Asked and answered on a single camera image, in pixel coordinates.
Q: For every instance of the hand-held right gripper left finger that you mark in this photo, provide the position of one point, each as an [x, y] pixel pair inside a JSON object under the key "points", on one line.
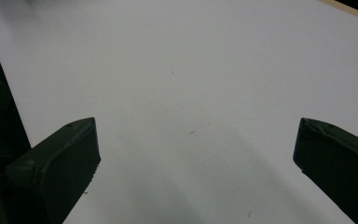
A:
{"points": [[56, 168]]}

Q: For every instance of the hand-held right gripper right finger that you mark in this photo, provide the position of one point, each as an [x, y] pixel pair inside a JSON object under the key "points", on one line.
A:
{"points": [[338, 161]]}

